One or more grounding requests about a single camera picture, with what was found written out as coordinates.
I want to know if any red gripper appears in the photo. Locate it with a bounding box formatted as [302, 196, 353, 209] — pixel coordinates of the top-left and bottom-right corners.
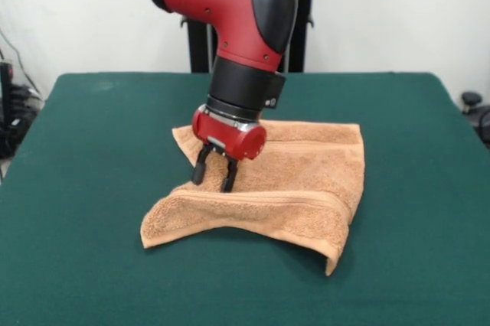
[191, 104, 268, 194]

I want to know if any tan terry cloth towel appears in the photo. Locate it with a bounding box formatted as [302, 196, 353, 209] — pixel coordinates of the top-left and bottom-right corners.
[138, 120, 365, 276]

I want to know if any dark green table cloth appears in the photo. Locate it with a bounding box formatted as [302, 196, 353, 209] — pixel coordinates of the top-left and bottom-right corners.
[0, 71, 490, 326]

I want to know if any black plug bundle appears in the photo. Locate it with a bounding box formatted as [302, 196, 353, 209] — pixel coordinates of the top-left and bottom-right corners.
[9, 84, 44, 113]

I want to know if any black upright device, red light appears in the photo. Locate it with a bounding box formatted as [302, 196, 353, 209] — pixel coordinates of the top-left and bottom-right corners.
[0, 60, 15, 158]

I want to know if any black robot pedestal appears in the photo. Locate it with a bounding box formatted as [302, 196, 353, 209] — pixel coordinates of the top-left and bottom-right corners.
[179, 0, 332, 73]

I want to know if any grey cable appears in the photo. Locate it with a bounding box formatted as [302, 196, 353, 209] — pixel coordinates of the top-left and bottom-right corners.
[0, 29, 41, 96]

